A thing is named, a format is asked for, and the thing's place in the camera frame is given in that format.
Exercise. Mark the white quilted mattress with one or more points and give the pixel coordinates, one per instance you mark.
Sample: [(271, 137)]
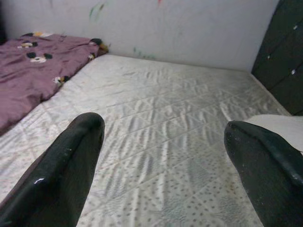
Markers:
[(165, 106)]

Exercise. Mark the purple cartoon print blanket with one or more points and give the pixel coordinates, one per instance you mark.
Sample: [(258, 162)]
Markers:
[(30, 78)]

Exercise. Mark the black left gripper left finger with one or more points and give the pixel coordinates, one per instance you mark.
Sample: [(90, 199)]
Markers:
[(52, 177)]

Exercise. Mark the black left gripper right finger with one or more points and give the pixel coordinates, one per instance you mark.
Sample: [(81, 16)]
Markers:
[(265, 177)]

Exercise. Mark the white pillow with tree print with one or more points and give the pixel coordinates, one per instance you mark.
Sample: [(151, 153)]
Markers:
[(284, 127)]

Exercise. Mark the dark tufted bed headboard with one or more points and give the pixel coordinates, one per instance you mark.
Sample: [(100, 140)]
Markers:
[(284, 59)]

